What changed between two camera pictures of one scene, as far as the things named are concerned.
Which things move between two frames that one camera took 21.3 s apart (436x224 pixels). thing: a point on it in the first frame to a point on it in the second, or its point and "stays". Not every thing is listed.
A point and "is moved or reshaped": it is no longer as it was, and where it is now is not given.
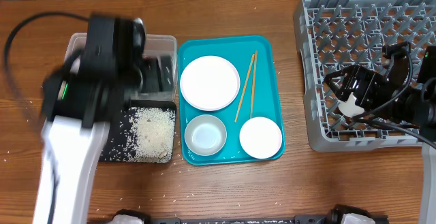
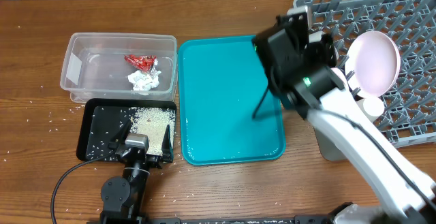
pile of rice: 154,134 stays
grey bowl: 205,135 is moved or reshaped
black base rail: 334,216 stays
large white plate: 210,83 to 372,63
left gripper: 150,80 to 166,151
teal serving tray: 229,105 stays
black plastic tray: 144,132 stays
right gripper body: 373,91 to 328,46
